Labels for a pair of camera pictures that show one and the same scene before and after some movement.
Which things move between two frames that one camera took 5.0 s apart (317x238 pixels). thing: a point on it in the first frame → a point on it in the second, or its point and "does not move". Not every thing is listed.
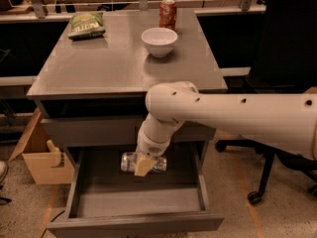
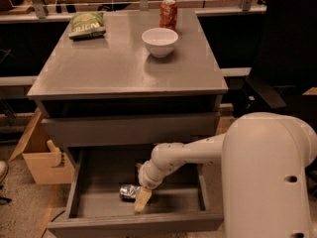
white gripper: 149,145 → 146,178
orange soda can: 167,14 does not move
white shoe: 3,171 does not move
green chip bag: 86,26 does not move
